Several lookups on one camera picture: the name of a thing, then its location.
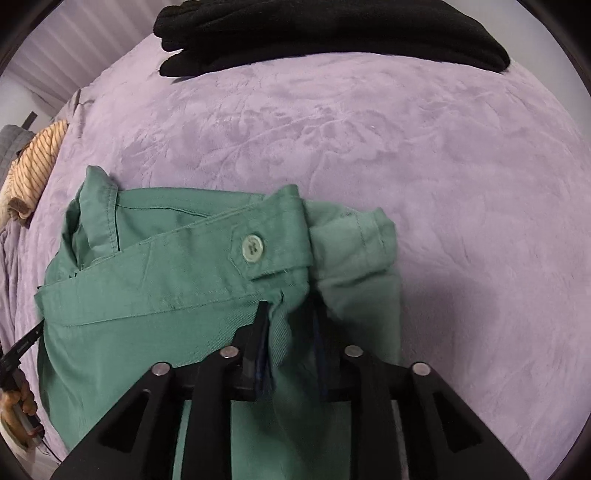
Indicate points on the grey cloth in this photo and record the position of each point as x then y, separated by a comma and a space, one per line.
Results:
10, 147

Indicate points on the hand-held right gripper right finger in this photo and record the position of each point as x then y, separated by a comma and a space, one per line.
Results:
374, 397

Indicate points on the green work jacket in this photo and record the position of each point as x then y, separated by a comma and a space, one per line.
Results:
161, 277

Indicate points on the black folded cloth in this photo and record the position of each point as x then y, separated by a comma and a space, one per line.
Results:
323, 32

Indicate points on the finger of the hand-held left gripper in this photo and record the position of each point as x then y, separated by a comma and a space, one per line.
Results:
27, 341

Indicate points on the cream striped cloth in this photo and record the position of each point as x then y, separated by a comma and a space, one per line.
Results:
37, 161

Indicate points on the person's left hand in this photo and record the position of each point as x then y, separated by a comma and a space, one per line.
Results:
25, 399

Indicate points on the grey plush blanket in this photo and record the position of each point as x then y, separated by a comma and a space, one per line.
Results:
415, 207

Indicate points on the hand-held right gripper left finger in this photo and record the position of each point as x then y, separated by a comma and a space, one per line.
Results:
212, 397

